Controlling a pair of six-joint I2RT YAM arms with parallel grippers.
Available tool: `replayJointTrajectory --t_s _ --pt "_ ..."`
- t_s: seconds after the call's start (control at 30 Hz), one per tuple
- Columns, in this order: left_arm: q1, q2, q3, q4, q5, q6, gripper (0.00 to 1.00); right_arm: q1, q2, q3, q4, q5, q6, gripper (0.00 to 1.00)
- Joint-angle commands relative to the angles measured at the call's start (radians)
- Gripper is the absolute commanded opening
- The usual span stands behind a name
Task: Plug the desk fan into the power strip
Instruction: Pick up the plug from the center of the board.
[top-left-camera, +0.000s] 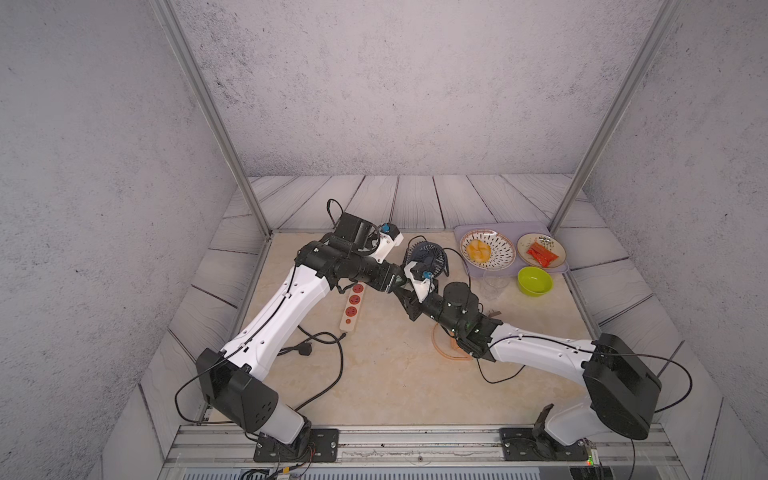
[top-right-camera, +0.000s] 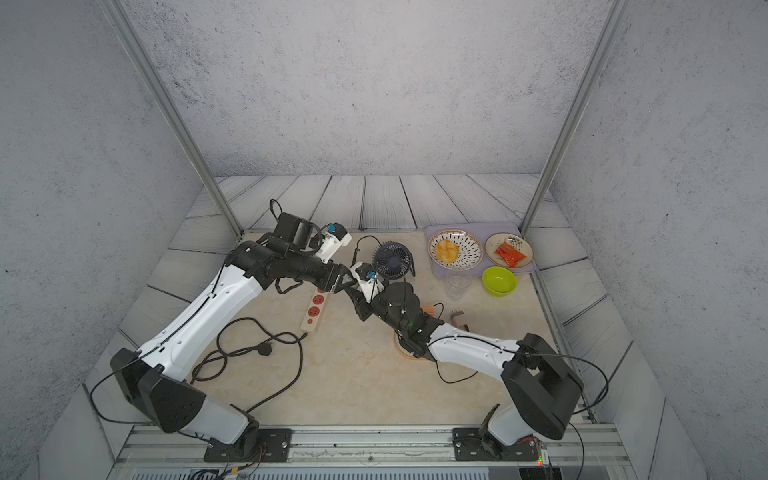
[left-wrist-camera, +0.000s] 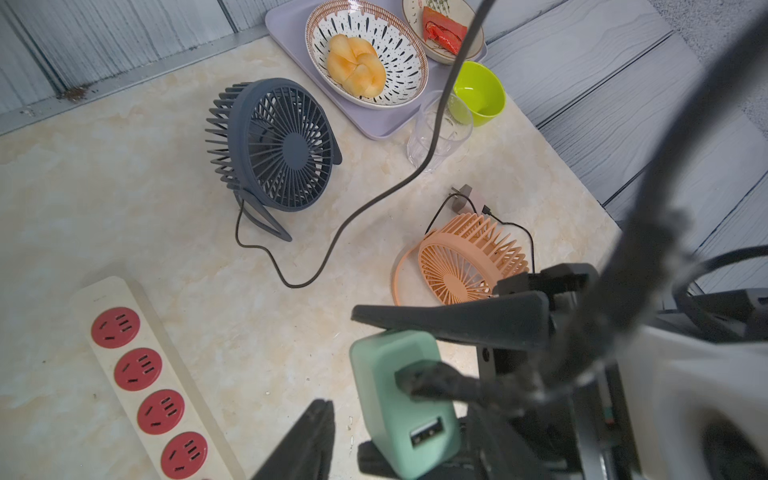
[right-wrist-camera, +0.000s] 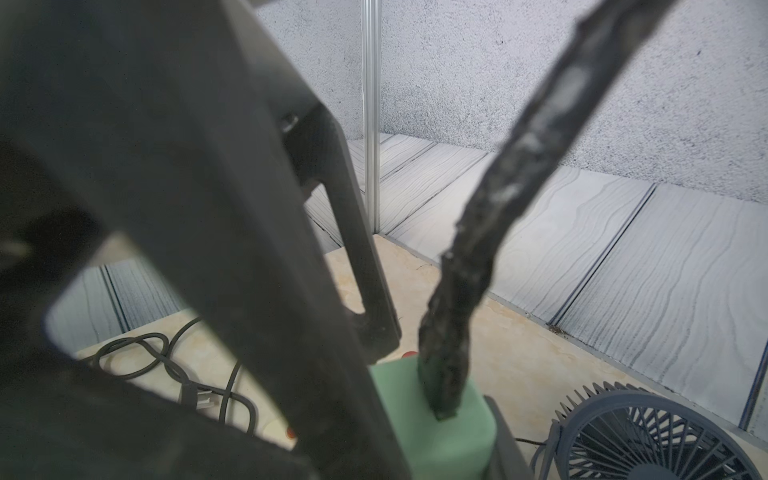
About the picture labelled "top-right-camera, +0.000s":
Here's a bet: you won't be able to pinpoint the green bowl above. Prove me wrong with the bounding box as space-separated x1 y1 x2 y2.
482 266 518 297

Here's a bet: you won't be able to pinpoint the beige power strip red sockets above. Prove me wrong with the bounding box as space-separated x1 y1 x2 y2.
300 289 329 333

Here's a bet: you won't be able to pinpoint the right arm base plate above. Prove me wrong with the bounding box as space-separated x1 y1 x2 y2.
452 427 541 463

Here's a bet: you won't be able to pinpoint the purple tray mat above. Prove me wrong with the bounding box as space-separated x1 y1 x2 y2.
424 221 521 279

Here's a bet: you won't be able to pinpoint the aluminium front rail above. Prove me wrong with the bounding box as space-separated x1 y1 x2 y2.
108 424 636 479

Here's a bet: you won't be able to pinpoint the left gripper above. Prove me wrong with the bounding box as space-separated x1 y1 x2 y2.
286 252 361 292

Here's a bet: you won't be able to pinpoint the black power strip cable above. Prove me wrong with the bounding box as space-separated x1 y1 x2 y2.
190 316 310 414

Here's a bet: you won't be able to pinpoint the patterned bowl with yellow food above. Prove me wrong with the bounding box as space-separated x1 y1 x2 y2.
427 230 484 271

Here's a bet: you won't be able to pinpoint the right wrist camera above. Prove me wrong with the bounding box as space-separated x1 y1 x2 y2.
351 262 386 303

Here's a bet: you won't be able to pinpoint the orange fan black cable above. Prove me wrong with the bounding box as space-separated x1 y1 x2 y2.
430 302 481 386

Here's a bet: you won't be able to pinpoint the plate with red food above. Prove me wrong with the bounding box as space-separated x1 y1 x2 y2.
485 233 534 269

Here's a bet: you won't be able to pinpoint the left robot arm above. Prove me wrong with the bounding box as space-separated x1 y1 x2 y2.
110 213 351 448

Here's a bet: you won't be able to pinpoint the pink plug adapter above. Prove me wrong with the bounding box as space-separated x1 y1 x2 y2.
450 310 469 331

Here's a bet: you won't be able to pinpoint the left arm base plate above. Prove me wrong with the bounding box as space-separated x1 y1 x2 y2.
203 427 294 464

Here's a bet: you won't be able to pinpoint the right aluminium frame post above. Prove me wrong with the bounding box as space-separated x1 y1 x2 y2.
519 0 631 236

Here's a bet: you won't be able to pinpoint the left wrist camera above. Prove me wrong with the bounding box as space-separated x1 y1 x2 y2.
315 223 352 263

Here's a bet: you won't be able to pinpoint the left aluminium frame post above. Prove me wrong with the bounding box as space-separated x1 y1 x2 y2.
98 0 244 237

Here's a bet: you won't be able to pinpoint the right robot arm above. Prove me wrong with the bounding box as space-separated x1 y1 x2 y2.
334 281 584 445

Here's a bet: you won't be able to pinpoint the aluminium frame post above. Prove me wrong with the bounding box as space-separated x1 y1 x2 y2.
519 0 631 236
98 0 244 237

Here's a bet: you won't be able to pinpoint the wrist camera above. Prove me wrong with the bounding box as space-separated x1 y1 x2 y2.
351 262 386 303
315 223 352 263

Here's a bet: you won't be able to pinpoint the orange desk fan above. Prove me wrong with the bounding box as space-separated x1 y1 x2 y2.
392 304 436 361

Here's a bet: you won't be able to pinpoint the black desk fan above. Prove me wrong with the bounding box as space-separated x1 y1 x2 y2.
373 241 416 280

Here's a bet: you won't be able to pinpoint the clear plastic cup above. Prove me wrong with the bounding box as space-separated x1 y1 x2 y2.
445 275 473 300

